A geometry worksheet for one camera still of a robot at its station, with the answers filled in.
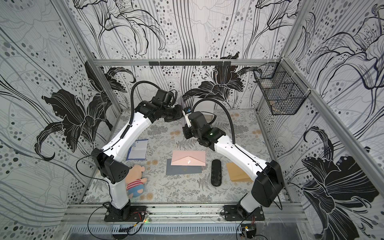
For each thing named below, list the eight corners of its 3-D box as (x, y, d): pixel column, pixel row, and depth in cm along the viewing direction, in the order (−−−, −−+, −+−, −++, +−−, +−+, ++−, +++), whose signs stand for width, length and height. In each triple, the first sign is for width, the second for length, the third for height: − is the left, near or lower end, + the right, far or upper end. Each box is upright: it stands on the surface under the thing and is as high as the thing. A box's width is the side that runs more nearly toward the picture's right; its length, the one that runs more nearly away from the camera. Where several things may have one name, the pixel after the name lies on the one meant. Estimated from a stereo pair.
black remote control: (210, 185, 83) (210, 184, 81) (211, 161, 93) (211, 159, 91) (220, 186, 83) (221, 185, 81) (220, 162, 92) (221, 160, 90)
